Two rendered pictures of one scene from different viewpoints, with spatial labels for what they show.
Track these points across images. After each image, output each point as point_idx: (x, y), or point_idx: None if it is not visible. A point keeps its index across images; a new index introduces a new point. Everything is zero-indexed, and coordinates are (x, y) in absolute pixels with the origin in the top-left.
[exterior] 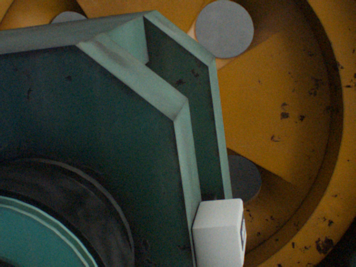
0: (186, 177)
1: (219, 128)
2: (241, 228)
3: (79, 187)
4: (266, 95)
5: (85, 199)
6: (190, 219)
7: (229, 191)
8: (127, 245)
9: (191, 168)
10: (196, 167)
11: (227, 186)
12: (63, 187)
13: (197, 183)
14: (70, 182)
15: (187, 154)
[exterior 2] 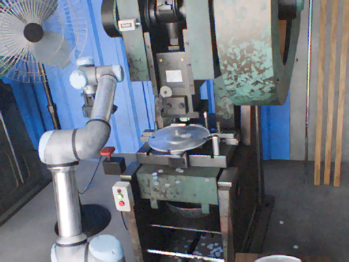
0: (123, 9)
1: (194, 9)
2: (123, 24)
3: (112, 2)
4: None
5: (110, 4)
6: (123, 18)
7: (203, 33)
8: (112, 15)
9: (130, 9)
10: (138, 10)
11: (198, 30)
12: (109, 1)
13: (137, 13)
14: (112, 1)
15: (127, 5)
